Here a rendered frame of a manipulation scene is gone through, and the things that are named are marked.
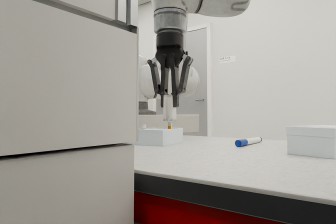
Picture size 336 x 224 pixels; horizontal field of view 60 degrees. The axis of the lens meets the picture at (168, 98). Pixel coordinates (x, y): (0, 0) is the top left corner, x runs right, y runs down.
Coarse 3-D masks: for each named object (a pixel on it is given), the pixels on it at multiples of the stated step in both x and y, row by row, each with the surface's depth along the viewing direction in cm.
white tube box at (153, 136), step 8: (152, 128) 80; (160, 128) 80; (176, 128) 75; (144, 136) 69; (152, 136) 68; (160, 136) 68; (168, 136) 70; (176, 136) 75; (136, 144) 70; (144, 144) 69; (152, 144) 68; (160, 144) 67; (168, 144) 70
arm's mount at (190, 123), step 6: (162, 114) 115; (180, 114) 120; (186, 114) 121; (192, 114) 123; (198, 114) 124; (138, 120) 110; (144, 120) 111; (150, 120) 113; (156, 120) 114; (162, 120) 115; (180, 120) 119; (186, 120) 121; (192, 120) 122; (198, 120) 124; (138, 126) 110; (150, 126) 112; (156, 126) 114; (162, 126) 115; (174, 126) 118; (180, 126) 119; (186, 126) 121; (192, 126) 122; (198, 126) 124
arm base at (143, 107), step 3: (138, 102) 127; (141, 102) 128; (144, 102) 129; (147, 102) 133; (138, 105) 127; (141, 105) 128; (144, 105) 129; (147, 105) 132; (138, 108) 127; (141, 108) 127; (144, 108) 129; (147, 108) 132; (138, 111) 126; (141, 111) 126; (144, 111) 127; (147, 111) 128; (150, 111) 128; (153, 111) 128; (138, 114) 126; (141, 114) 126; (144, 114) 127; (147, 114) 128; (150, 114) 128; (153, 114) 128
